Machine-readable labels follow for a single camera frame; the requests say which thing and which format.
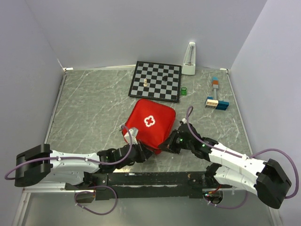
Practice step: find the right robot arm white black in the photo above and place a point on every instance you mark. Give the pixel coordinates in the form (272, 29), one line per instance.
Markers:
(266, 179)

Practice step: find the black red medicine kit case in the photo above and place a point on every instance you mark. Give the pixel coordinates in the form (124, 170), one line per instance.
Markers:
(154, 122)

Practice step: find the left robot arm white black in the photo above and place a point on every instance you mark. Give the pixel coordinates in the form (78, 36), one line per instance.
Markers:
(42, 164)

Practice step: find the aluminium rail frame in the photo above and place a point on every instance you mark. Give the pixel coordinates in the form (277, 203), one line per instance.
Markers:
(45, 187)

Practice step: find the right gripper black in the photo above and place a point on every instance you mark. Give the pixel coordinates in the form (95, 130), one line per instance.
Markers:
(170, 144)

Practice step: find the black white chessboard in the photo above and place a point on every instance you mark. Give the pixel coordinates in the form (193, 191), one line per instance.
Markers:
(157, 89)

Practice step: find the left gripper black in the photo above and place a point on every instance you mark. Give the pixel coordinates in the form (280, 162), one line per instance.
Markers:
(144, 154)

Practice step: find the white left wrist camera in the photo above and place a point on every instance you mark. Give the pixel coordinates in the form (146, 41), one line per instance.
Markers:
(130, 135)

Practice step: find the white chess pawn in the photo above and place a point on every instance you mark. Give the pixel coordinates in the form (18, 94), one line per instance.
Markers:
(145, 84)

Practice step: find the blue orange grey brick stick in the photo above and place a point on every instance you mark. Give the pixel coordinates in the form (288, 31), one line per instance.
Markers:
(215, 86)

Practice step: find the white metronome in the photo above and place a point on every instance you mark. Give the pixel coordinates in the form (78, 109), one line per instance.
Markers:
(189, 62)

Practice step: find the blue white brick block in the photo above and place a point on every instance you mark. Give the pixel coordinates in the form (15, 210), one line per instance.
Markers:
(216, 104)

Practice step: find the black chess pawn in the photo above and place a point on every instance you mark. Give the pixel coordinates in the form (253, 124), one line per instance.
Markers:
(165, 78)

